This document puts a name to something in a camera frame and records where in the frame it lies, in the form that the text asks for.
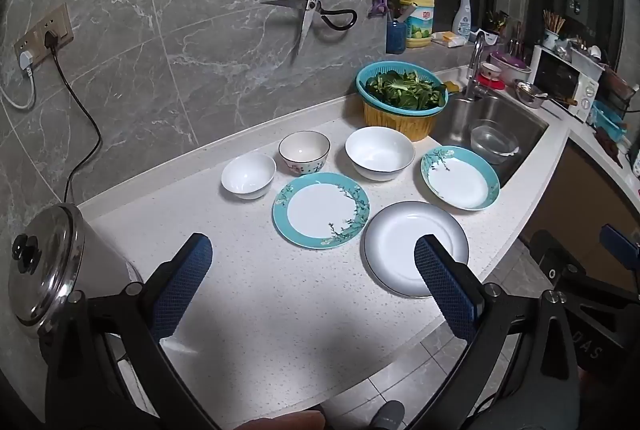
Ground grey shoe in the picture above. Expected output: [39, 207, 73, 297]
[367, 400, 407, 430]

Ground floral patterned bowl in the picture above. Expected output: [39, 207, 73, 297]
[278, 130, 332, 177]

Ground white power cable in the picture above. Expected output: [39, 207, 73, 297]
[0, 51, 37, 111]

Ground steel cooking pot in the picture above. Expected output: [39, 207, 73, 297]
[15, 205, 146, 341]

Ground white microwave oven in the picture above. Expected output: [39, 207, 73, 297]
[529, 44, 601, 123]

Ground yellow detergent bottle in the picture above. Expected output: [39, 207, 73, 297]
[398, 0, 437, 49]

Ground teal plastic rack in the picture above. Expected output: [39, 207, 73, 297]
[592, 102, 629, 143]

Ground large white bowl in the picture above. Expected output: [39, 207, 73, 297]
[345, 126, 416, 182]

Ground person's left hand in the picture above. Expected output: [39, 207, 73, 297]
[234, 410, 327, 430]

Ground white plate dark rim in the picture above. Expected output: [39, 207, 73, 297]
[362, 201, 471, 298]

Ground steel pot lid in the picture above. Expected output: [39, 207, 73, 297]
[7, 203, 86, 326]

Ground teal colander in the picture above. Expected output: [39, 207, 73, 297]
[356, 61, 449, 117]

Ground white yellow sponge pack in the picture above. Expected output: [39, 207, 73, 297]
[431, 32, 468, 48]

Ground steel faucet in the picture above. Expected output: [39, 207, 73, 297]
[464, 30, 488, 100]

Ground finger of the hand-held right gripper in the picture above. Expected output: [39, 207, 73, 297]
[527, 230, 571, 283]
[599, 224, 640, 268]

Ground steel sink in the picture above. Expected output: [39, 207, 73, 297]
[432, 92, 551, 191]

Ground teal floral deep plate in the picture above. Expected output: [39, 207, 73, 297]
[420, 146, 501, 211]

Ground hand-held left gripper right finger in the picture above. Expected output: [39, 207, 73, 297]
[414, 234, 583, 430]

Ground chopstick holder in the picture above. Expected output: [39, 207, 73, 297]
[542, 10, 566, 51]

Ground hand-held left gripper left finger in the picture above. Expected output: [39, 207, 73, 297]
[45, 234, 221, 430]

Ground kitchen scissors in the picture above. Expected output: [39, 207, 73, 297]
[260, 0, 358, 56]

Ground green leafy vegetables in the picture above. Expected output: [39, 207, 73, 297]
[365, 70, 447, 109]

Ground black power cable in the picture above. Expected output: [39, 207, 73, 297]
[42, 32, 103, 205]

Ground purple white container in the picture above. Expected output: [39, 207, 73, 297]
[489, 50, 532, 85]

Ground blue utensil cup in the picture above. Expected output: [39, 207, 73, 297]
[385, 20, 407, 55]

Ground white spray bottle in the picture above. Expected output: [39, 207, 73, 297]
[451, 0, 474, 43]

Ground wall socket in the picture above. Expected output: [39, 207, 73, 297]
[13, 3, 75, 70]

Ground clear glass bowl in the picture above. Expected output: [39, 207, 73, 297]
[469, 119, 521, 165]

